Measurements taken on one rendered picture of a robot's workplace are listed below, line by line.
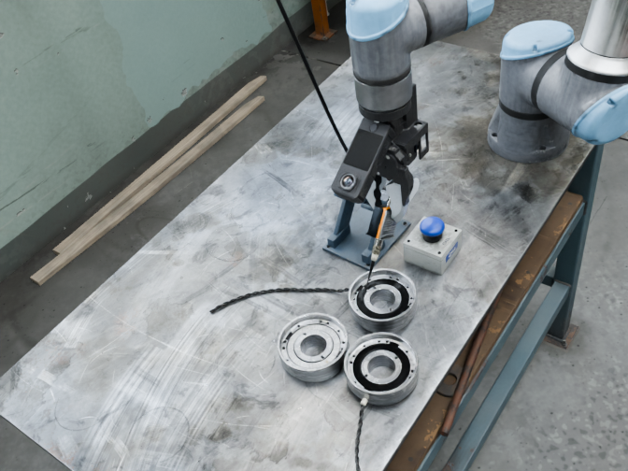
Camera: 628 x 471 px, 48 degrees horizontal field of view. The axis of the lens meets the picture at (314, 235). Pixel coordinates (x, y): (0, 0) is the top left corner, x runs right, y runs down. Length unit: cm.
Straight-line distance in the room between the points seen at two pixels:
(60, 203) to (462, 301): 185
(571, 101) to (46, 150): 186
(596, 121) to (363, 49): 44
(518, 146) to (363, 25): 56
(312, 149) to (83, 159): 141
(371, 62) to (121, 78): 191
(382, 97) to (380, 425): 44
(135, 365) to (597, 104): 82
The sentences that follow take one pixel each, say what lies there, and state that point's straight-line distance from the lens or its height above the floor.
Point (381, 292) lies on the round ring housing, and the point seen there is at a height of 82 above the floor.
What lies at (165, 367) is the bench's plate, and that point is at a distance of 113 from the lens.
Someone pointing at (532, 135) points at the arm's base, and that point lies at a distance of 134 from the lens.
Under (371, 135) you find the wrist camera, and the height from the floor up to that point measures 109.
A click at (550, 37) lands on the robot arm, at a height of 103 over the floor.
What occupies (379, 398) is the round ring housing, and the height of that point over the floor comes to 83.
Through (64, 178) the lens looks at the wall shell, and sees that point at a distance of 268.
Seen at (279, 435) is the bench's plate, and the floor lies 80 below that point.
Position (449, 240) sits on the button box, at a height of 85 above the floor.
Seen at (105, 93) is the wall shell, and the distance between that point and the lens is 269.
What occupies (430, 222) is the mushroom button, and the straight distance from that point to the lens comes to 114.
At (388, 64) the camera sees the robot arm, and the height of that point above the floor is 121.
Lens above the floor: 168
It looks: 45 degrees down
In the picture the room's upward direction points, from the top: 11 degrees counter-clockwise
